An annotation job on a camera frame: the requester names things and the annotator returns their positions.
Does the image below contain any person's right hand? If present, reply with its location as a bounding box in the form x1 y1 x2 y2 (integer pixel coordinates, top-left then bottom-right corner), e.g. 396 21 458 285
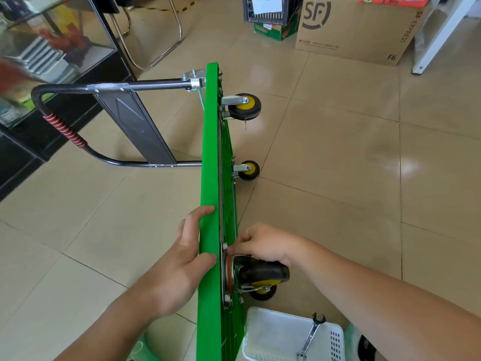
227 222 302 268

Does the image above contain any person's left hand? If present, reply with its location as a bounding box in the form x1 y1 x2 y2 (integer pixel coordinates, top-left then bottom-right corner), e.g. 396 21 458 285
148 205 218 320

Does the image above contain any green cart platform deck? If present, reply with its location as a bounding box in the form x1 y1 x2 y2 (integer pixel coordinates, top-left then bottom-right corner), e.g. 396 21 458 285
196 62 247 361

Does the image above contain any person's left forearm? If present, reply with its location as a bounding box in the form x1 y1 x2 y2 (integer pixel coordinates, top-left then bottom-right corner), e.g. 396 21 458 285
54 283 170 361

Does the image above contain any person's right forearm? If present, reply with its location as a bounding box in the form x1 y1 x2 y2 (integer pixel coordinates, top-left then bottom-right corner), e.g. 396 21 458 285
289 237 481 361

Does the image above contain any black swivel caster wheel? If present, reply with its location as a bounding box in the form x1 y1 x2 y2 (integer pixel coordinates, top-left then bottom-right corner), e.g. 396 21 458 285
225 255 291 294

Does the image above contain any small yellow-hub caster wheel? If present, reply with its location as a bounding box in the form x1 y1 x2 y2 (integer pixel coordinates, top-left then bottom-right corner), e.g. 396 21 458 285
233 160 261 182

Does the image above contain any white plastic basket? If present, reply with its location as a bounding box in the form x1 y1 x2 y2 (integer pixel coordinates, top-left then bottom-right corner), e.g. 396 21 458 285
242 307 346 361

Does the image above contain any pale green plastic stool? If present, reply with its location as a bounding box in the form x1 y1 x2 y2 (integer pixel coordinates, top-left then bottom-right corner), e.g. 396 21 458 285
127 332 160 361

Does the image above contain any silver open-end wrench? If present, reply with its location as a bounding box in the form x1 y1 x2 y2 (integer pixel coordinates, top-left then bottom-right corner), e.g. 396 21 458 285
296 313 327 361

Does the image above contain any large yellow-hub caster wheel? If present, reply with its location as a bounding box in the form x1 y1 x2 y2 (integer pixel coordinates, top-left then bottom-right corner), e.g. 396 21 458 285
221 93 262 122

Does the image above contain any pale green plastic object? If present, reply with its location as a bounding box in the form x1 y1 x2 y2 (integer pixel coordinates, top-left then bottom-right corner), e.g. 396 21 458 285
344 322 378 361

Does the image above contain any black glass display cabinet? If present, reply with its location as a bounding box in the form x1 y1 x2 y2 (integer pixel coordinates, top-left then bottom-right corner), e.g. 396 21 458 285
0 0 137 202

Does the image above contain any green printed carton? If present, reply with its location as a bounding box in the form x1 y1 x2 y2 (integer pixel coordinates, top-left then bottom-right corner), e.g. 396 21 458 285
254 13 301 42

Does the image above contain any black plastic crate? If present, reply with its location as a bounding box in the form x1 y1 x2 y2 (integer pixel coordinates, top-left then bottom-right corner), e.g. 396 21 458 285
243 0 304 26

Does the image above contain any white paper sheet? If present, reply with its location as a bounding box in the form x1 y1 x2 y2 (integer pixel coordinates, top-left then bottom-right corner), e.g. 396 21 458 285
252 0 283 15

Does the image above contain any large brown cardboard box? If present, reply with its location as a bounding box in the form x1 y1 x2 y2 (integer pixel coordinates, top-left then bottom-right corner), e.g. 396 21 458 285
295 0 433 67

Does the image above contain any white table leg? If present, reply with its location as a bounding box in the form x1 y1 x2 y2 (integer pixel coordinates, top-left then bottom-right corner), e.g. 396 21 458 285
412 0 480 75

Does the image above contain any black cart push handle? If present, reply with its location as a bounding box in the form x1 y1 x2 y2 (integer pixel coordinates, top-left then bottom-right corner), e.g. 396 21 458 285
31 69 207 168

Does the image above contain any chrome tube chair frame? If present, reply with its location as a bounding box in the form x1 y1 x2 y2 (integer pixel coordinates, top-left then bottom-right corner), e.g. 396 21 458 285
108 0 184 71

